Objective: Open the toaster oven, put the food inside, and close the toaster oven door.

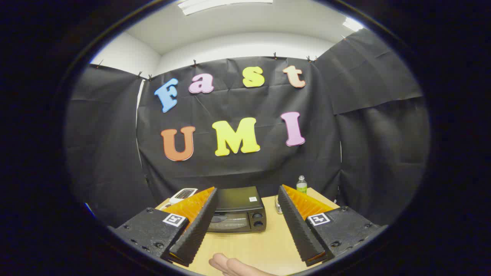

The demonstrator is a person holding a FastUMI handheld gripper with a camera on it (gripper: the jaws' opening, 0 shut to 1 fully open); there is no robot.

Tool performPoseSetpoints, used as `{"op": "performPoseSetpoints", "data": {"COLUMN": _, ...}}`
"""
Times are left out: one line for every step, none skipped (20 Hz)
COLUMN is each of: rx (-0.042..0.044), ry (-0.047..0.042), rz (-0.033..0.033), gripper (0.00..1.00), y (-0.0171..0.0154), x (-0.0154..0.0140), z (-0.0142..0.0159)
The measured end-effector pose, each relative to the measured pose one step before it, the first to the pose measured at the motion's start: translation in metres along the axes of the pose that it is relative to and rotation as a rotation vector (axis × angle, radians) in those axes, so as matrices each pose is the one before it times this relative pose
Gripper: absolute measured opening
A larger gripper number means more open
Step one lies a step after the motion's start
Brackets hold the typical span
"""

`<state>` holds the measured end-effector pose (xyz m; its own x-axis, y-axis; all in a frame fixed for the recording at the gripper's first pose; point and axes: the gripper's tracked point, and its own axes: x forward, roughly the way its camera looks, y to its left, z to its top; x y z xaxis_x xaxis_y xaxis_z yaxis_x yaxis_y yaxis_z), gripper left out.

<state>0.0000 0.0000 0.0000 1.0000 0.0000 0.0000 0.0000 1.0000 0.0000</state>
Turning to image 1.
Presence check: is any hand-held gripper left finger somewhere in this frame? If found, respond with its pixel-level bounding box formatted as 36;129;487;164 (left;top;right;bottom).
109;187;219;268

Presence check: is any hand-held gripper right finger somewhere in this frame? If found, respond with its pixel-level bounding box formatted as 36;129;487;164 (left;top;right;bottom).
277;184;388;267

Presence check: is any black toaster oven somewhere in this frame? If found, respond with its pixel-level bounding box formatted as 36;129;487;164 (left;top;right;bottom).
207;187;267;233

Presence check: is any white pop-up toaster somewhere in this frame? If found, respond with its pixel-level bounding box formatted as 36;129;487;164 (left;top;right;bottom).
169;188;198;204

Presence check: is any black backdrop cloth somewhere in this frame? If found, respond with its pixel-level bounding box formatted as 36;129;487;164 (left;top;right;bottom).
64;29;431;227

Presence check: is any small ceiling light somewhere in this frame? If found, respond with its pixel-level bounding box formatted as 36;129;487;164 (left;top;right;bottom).
342;17;364;32

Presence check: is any long ceiling light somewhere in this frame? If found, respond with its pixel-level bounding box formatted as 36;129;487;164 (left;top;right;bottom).
178;0;274;16

